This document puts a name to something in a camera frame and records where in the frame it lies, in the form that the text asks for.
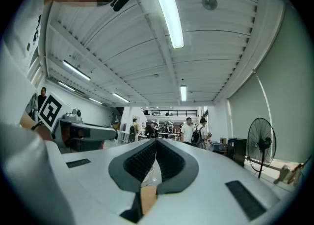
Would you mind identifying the camera on left hand-held gripper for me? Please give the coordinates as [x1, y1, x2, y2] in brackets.
[63, 108, 83, 122]

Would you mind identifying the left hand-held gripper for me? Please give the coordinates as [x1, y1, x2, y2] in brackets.
[38, 91, 119, 150]

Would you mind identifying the round ceiling fixture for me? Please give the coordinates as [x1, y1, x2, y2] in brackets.
[201, 0, 218, 11]

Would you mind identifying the wooden frame object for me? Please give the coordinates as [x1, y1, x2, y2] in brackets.
[273, 155, 312, 187]

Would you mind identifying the black cabinet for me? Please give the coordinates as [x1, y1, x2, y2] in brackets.
[227, 137, 247, 168]

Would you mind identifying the long ceiling tube light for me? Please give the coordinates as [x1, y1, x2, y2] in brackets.
[146, 0, 184, 50]

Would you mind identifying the black standing fan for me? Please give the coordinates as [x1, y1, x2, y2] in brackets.
[246, 117, 277, 179]

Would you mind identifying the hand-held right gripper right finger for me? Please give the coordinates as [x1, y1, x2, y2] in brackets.
[144, 138, 281, 225]

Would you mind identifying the black wristband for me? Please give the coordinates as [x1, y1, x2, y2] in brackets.
[30, 120, 45, 131]

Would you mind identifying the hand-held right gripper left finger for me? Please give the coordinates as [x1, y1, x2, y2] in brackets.
[61, 138, 157, 225]

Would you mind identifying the person's left forearm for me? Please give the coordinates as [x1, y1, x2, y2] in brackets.
[20, 110, 52, 142]

